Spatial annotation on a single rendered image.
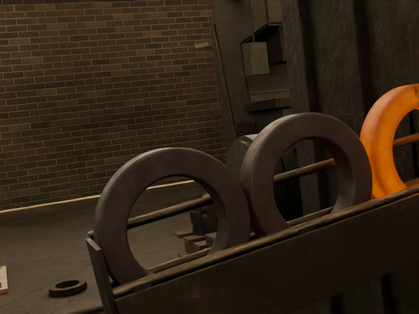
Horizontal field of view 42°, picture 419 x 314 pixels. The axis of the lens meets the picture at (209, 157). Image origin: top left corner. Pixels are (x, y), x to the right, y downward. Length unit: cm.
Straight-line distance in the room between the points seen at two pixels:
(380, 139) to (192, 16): 658
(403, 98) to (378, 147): 8
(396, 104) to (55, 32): 621
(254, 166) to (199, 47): 659
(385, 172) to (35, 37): 622
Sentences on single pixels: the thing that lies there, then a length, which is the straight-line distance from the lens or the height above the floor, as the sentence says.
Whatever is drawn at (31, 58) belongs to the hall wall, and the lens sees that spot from 675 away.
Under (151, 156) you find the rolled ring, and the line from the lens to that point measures 61.
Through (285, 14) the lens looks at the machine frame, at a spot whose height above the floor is 102.
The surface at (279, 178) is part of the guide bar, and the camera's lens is 74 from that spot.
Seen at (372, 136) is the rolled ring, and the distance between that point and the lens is 75.
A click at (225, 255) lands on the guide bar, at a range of 63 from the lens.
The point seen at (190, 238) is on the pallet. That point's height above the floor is 14.
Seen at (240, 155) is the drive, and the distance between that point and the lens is 210.
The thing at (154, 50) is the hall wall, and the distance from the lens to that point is 702.
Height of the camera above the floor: 75
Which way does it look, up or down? 4 degrees down
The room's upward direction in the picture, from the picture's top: 7 degrees counter-clockwise
